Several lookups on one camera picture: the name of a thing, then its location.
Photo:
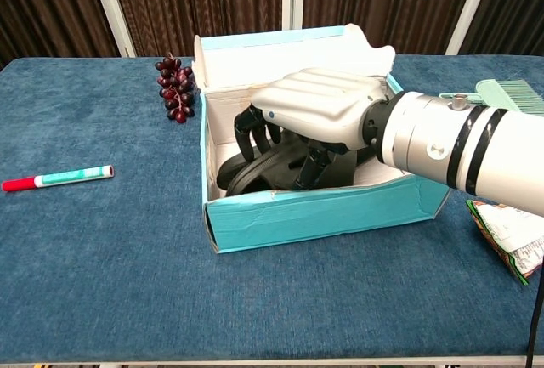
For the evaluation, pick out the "red green marker pen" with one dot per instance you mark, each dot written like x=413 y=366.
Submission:
x=64 y=177

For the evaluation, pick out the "teal cardboard shoe box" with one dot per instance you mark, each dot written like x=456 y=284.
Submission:
x=319 y=219

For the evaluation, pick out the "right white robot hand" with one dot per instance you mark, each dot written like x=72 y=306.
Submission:
x=319 y=104

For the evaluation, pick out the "green white snack bag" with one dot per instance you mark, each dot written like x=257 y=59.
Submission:
x=514 y=240

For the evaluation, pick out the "black rubber slipper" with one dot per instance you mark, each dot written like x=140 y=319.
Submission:
x=227 y=170
x=280 y=168

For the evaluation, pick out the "mint green hand brush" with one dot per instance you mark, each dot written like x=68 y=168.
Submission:
x=514 y=92

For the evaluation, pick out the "dark red grape bunch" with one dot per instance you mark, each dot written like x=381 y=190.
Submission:
x=176 y=87

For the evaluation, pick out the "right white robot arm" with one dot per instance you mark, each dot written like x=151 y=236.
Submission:
x=489 y=147

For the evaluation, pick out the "blue table cloth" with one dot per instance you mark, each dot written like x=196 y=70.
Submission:
x=127 y=279

